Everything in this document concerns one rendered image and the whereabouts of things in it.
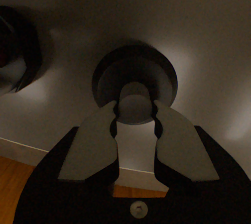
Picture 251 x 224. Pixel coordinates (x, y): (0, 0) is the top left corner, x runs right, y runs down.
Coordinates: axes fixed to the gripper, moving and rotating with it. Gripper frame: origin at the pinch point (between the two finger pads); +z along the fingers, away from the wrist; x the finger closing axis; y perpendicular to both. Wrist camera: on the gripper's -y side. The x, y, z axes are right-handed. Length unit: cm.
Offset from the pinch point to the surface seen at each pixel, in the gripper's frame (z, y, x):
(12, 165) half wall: 92, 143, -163
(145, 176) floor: 99, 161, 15
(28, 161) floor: 99, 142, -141
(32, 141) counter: 5.1, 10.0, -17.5
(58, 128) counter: 5.0, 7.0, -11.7
